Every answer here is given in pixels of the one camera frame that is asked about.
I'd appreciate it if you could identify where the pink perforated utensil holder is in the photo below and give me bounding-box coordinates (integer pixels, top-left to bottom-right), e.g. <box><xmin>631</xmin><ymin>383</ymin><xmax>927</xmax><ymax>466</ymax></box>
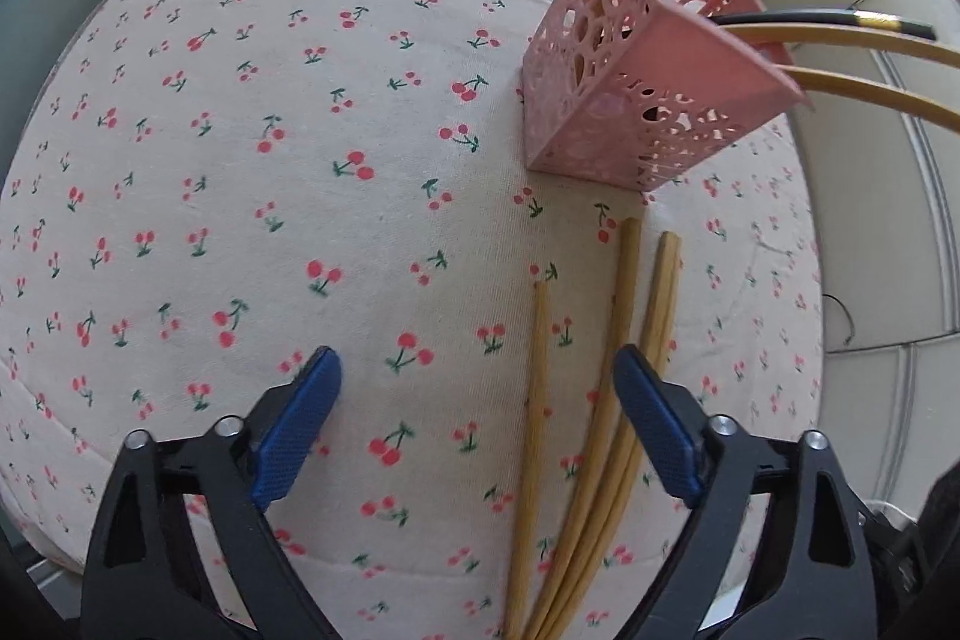
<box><xmin>520</xmin><ymin>0</ymin><xmax>817</xmax><ymax>195</ymax></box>

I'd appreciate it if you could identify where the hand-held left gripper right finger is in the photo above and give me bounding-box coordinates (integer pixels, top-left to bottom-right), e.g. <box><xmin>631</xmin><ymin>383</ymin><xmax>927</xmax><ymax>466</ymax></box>
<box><xmin>612</xmin><ymin>343</ymin><xmax>878</xmax><ymax>640</ymax></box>

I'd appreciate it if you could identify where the cherry print tablecloth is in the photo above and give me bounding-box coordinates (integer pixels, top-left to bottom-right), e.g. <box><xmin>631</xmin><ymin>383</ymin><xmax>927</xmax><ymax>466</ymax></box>
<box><xmin>0</xmin><ymin>0</ymin><xmax>826</xmax><ymax>640</ymax></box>

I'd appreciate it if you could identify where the black cable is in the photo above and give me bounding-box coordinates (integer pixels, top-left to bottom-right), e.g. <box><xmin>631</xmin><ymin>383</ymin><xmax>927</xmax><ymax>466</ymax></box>
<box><xmin>819</xmin><ymin>293</ymin><xmax>857</xmax><ymax>352</ymax></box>

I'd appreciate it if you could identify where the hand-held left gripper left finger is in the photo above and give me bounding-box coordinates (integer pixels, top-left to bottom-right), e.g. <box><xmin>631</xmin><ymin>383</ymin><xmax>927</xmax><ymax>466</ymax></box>
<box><xmin>81</xmin><ymin>344</ymin><xmax>343</xmax><ymax>640</ymax></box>

